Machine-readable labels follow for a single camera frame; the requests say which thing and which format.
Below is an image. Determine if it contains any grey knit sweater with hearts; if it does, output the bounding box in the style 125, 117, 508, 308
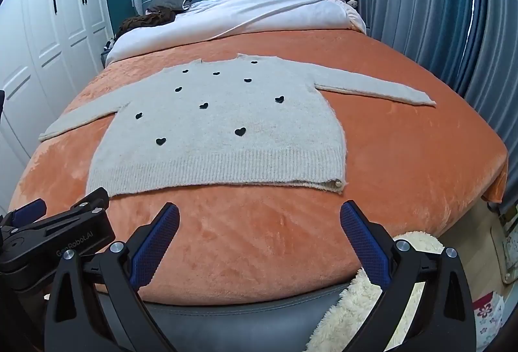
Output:
38, 53, 437, 195

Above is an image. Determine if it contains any blue curtain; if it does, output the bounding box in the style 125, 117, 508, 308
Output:
354, 0, 486, 94
461, 0, 518, 215

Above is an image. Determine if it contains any fluffy cream rug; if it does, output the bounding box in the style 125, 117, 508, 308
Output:
305, 231, 446, 352

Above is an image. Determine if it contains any orange plush blanket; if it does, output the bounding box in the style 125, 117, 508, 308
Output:
8, 26, 508, 304

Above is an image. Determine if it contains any white floral bag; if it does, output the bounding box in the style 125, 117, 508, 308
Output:
471, 293, 504, 345

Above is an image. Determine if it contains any white wardrobe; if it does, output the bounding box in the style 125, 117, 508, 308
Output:
0, 0, 114, 215

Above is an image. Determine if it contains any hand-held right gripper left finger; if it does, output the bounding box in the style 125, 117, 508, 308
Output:
44, 202, 181, 352

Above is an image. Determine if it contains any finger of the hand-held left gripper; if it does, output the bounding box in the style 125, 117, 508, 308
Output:
0, 198, 48, 233
70, 187, 111, 216

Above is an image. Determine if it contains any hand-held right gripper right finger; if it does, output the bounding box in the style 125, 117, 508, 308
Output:
340, 202, 477, 352

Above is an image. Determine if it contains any grey folded garment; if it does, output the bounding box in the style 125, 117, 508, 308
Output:
146, 0, 194, 12

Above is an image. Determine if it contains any dark grey bed frame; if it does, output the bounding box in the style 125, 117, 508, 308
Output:
97, 283, 353, 352

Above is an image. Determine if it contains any dark brown cloth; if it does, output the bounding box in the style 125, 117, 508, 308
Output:
118, 10, 176, 33

